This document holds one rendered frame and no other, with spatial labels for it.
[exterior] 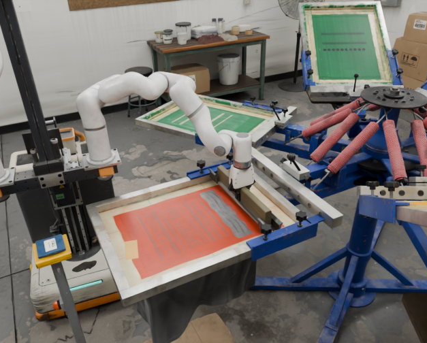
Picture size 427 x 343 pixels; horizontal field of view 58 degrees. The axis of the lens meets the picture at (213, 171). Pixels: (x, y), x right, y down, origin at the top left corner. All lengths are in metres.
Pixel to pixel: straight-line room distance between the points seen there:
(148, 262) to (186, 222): 0.26
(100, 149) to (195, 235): 0.56
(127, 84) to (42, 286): 1.41
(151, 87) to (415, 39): 4.43
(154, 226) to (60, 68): 3.76
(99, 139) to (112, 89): 0.25
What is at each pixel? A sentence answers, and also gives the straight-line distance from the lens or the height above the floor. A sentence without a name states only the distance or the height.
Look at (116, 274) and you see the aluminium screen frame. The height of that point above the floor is 0.99.
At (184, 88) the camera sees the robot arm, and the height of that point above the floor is 1.49.
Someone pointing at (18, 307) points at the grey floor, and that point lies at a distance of 2.87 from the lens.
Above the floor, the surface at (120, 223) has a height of 0.95.
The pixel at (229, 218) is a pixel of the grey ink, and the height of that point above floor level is 0.96.
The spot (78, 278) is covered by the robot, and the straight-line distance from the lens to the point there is 2.48.
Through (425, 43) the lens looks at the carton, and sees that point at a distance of 5.49.
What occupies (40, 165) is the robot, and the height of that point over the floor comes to 1.17.
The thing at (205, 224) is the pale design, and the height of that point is 0.96.
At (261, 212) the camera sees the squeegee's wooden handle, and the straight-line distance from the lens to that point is 1.54.
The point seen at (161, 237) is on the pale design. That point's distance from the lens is 1.57.
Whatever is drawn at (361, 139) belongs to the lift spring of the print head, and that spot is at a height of 1.17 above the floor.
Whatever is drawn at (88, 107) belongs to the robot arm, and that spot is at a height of 1.40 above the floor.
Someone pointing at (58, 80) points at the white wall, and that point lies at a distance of 5.20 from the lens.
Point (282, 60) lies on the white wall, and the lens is 6.44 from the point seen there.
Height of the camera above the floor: 1.96
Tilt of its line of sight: 31 degrees down
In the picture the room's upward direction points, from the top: 2 degrees counter-clockwise
